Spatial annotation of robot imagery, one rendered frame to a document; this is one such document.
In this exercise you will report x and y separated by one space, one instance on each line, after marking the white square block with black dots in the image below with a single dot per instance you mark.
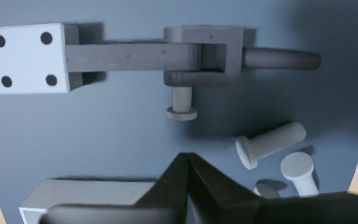
32 59

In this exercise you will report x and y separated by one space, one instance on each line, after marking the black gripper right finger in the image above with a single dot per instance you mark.
218 199

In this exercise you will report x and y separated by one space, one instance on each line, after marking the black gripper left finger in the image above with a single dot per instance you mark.
165 202

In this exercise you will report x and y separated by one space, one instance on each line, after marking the grey clevis fork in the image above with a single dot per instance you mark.
231 57

